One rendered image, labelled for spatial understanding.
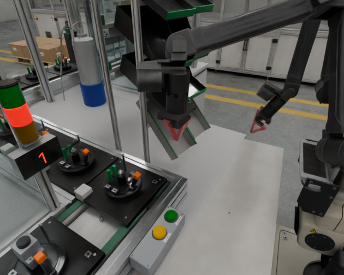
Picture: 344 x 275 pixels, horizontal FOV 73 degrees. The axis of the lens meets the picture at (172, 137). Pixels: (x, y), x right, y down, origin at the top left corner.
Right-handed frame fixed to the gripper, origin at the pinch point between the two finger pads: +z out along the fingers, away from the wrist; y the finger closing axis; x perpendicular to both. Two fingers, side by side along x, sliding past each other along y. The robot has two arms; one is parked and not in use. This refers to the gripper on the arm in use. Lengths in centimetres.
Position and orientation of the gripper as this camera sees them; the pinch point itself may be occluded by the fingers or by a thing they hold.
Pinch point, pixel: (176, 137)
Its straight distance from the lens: 66.9
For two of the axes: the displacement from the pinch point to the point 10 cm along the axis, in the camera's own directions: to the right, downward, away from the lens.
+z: -0.2, 8.2, 5.7
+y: -5.2, 4.8, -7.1
